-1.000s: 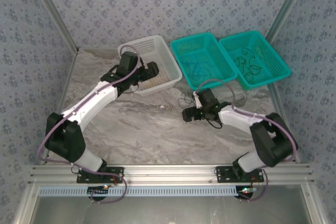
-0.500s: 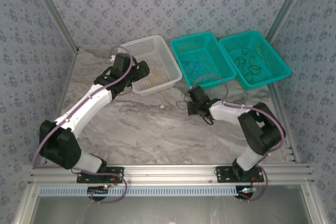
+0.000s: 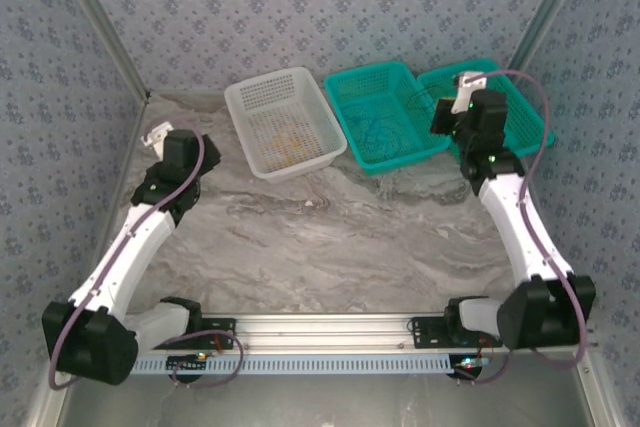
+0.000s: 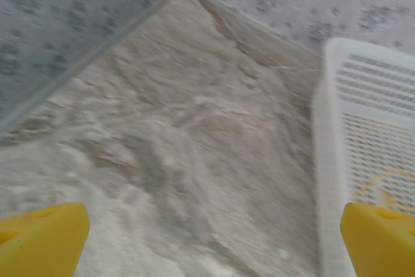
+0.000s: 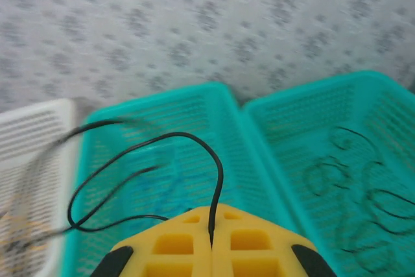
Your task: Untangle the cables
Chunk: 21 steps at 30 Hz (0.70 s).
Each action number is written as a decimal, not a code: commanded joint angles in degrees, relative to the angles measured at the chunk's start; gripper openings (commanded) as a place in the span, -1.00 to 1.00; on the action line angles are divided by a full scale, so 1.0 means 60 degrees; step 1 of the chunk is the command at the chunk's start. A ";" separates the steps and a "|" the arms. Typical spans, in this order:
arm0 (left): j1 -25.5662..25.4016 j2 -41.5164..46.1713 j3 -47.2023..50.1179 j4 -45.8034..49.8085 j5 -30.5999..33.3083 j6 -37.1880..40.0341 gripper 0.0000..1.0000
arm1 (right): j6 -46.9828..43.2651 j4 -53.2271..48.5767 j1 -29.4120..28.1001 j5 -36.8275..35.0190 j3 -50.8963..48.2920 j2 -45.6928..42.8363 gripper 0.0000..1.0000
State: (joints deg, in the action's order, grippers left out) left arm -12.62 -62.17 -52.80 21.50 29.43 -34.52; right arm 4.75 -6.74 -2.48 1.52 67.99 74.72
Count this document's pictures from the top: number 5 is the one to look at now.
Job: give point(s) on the white plastic mesh basket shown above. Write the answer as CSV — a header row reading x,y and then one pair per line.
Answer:
x,y
32,134

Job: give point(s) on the teal plastic mesh basket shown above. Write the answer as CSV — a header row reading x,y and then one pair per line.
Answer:
x,y
201,121
291,134

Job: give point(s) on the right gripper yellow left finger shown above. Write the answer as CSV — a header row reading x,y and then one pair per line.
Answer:
x,y
201,257

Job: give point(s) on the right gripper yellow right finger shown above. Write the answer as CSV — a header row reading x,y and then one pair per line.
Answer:
x,y
223,257

